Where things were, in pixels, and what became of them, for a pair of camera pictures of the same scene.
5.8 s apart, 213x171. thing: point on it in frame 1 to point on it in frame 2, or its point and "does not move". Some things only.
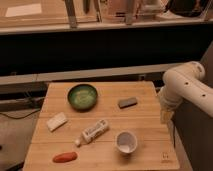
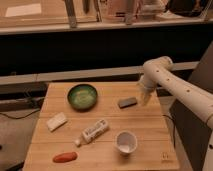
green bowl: (82, 98) does not move
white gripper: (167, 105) to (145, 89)
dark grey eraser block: (124, 103) does not move
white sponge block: (56, 122) does not move
